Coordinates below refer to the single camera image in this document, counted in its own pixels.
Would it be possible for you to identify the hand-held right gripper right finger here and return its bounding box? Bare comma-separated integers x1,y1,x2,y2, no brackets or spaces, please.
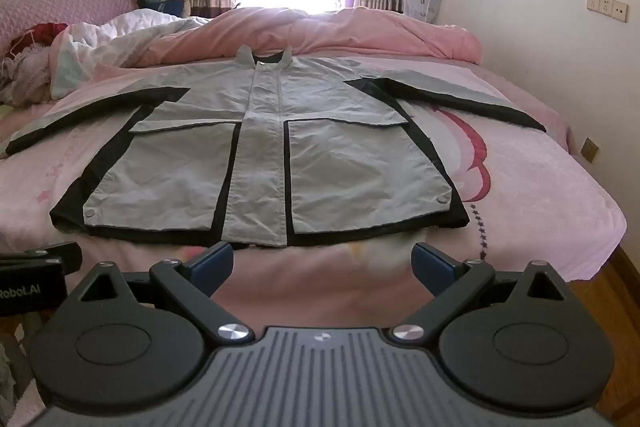
390,242,569,344

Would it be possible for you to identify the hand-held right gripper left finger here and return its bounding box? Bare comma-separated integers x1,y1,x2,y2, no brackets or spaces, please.
80,242,254,344

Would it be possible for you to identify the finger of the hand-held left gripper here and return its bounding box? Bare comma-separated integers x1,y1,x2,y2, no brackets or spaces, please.
0,242,84,277

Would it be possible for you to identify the grey collared shirt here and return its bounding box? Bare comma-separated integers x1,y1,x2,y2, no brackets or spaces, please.
5,44,547,251

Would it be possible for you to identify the white lace clothes pile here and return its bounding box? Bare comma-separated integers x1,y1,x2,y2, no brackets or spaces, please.
0,41,57,106

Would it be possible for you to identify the pink printed bed sheet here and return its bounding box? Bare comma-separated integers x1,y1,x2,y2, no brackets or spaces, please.
0,56,628,333

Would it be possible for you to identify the red cloth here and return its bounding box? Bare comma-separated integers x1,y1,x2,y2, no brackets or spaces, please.
10,22,69,54

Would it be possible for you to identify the pink and white duvet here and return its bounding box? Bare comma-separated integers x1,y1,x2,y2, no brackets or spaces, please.
50,5,484,100

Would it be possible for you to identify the pink knitted pillow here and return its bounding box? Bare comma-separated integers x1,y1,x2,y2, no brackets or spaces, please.
0,0,140,54

